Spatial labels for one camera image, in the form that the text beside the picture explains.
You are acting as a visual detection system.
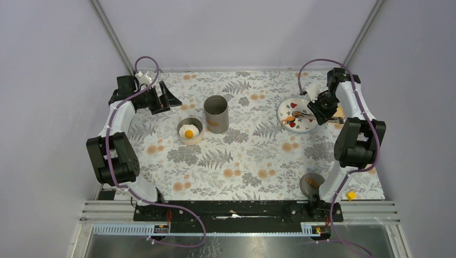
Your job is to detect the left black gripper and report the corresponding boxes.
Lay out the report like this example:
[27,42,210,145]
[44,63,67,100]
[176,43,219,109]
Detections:
[137,81,181,114]

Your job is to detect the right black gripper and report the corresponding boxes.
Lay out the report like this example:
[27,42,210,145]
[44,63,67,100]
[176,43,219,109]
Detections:
[307,92,339,127]

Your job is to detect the beige round lid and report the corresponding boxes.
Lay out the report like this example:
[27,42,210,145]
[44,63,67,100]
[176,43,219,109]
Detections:
[333,106,345,124]

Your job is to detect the metal food tongs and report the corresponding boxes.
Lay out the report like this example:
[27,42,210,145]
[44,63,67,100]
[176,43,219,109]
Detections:
[299,112,336,124]

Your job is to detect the toy fried egg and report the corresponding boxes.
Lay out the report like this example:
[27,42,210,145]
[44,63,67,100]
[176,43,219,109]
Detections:
[179,124,200,140]

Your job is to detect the grey cylindrical lunch container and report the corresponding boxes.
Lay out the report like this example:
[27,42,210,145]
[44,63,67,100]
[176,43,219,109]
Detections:
[203,95,229,134]

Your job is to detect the grey lid with wooden knob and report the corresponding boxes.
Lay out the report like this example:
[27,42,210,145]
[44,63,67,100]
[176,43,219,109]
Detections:
[300,173,325,198]

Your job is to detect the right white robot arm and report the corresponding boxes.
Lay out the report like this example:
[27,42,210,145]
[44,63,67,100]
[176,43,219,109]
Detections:
[308,68,386,221]

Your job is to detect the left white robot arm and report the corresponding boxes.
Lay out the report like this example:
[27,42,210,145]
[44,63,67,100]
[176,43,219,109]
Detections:
[86,72,182,221]

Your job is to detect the round steel lunch bowl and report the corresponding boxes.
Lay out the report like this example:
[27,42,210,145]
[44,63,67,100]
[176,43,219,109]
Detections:
[176,118,203,145]

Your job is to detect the white patterned plate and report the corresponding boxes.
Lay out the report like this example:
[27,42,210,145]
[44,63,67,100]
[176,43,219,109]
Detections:
[276,97,318,133]

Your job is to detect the floral patterned table mat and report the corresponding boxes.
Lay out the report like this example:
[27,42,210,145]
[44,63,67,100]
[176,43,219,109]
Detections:
[113,70,386,202]

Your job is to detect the small yellow block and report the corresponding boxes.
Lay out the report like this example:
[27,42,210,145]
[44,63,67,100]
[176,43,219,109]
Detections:
[346,191,357,201]

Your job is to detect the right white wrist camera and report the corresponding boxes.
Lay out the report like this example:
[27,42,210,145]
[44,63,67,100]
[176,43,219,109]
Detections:
[302,84,321,102]

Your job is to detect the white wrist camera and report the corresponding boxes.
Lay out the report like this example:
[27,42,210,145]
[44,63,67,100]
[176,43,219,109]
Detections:
[302,84,321,102]
[135,71,153,86]

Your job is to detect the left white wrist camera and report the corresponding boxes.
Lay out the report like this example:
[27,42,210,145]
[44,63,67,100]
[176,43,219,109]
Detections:
[135,71,153,86]

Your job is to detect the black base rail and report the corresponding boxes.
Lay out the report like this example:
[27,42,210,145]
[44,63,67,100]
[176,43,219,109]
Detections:
[133,200,344,233]

